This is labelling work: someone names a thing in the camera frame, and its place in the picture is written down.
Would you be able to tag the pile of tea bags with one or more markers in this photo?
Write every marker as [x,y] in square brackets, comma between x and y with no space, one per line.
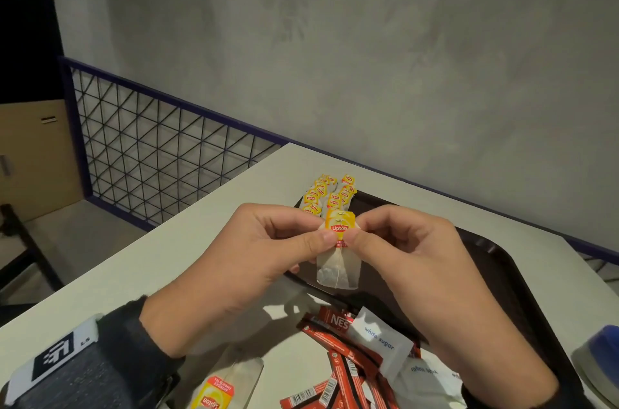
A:
[232,384]

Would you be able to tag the person's left hand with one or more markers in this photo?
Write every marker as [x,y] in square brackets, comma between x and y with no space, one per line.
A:
[242,268]

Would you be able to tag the pile of red coffee sticks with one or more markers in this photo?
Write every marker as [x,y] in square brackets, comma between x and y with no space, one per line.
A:
[338,346]

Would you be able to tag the pile of white sugar sachets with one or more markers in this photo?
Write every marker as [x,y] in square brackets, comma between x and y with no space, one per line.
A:
[382,341]

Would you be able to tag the black metal furniture frame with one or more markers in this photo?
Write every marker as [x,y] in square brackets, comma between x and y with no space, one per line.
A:
[34,254]

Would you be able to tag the brown plastic tray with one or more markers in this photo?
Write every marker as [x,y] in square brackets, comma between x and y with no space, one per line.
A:
[508,278]

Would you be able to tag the tea bag with yellow tag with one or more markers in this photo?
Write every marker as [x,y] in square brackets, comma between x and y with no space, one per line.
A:
[338,268]
[347,180]
[333,202]
[348,190]
[342,197]

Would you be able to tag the person's right hand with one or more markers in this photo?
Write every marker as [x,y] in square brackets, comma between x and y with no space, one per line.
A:
[435,287]

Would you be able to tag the brown cardboard box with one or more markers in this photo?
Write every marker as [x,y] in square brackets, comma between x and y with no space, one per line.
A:
[38,162]

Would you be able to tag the dark blue cabinet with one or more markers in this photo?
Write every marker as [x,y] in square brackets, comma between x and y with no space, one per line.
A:
[24,36]

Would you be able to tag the row of tea bags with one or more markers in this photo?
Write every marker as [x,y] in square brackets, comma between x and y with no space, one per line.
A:
[314,193]

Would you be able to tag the blue and white bowl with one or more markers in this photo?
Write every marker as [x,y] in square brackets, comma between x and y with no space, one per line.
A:
[599,360]

